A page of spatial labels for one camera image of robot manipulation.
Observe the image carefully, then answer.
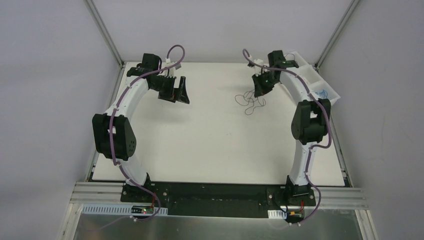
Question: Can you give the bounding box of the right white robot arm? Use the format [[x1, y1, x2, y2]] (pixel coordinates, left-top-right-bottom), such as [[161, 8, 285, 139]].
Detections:
[[243, 50, 331, 205]]

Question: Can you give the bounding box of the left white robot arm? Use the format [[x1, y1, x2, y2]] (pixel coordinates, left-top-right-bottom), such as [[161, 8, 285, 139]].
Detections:
[[92, 53, 190, 203]]

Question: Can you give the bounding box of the white compartment tray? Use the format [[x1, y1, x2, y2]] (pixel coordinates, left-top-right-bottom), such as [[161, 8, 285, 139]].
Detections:
[[284, 51, 341, 107]]

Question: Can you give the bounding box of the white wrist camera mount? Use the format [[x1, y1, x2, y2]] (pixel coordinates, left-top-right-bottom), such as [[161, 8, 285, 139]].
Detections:
[[247, 59, 264, 68]]

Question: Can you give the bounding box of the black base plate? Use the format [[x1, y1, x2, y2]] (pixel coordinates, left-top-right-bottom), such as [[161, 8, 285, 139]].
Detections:
[[120, 181, 317, 219]]

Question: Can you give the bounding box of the left corner aluminium post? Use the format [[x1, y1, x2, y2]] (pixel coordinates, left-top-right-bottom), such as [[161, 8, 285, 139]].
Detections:
[[84, 0, 124, 68]]

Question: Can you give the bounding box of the corner aluminium post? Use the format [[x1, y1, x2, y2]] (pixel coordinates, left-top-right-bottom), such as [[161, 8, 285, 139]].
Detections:
[[84, 0, 124, 68], [314, 0, 362, 73]]

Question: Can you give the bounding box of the right corner aluminium post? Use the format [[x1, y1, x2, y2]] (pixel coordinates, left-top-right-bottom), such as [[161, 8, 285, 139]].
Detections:
[[314, 0, 362, 73]]

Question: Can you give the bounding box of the right white cable duct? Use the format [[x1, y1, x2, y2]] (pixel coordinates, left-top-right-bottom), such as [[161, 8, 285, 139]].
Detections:
[[267, 209, 287, 220]]

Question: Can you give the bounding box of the white cable duct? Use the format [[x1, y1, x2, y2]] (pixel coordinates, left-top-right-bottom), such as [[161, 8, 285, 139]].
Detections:
[[267, 209, 287, 220], [81, 204, 168, 217]]

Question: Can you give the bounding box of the aluminium frame rail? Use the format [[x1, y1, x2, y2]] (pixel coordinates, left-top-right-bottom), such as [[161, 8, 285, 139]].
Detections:
[[70, 182, 369, 210]]

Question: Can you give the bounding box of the left white cable duct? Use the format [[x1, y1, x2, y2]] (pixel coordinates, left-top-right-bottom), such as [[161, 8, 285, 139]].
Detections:
[[81, 204, 168, 217]]

